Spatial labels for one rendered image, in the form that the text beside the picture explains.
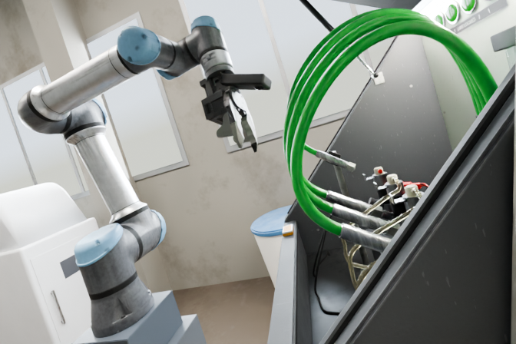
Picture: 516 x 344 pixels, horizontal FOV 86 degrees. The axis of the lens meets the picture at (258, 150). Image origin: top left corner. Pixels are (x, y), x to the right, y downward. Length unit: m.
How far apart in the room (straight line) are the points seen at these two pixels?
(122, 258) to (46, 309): 1.95
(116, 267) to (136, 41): 0.53
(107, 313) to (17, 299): 2.09
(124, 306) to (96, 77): 0.55
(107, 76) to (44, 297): 2.20
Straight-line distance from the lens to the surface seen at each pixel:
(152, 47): 0.65
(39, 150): 3.84
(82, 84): 0.76
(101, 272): 0.82
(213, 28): 0.75
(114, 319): 0.84
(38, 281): 2.71
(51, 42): 3.23
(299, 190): 0.32
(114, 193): 0.92
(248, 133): 0.66
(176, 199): 2.80
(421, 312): 0.27
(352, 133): 0.89
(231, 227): 2.64
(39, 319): 2.80
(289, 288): 0.59
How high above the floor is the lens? 1.25
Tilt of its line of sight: 3 degrees down
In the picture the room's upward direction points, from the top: 17 degrees counter-clockwise
